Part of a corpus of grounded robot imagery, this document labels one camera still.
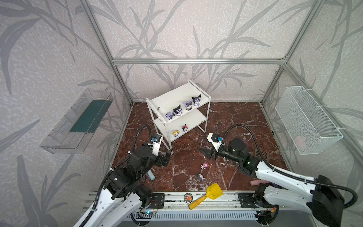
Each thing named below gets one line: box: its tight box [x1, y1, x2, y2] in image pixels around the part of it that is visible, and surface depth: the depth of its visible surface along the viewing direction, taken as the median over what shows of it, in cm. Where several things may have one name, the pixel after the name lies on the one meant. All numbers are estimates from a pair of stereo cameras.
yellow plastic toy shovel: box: [188, 183, 224, 211], surface depth 77 cm
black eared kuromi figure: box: [191, 94, 202, 107], surface depth 72 cm
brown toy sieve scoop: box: [255, 149, 268, 161], surface depth 91 cm
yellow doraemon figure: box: [172, 130, 180, 138], surface depth 81 cm
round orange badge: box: [183, 192, 194, 204], surface depth 76 cm
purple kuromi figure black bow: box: [165, 110, 176, 121], surface depth 67 cm
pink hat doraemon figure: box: [200, 162, 210, 170], surface depth 86 cm
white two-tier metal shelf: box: [145, 79, 212, 155], surface depth 79 cm
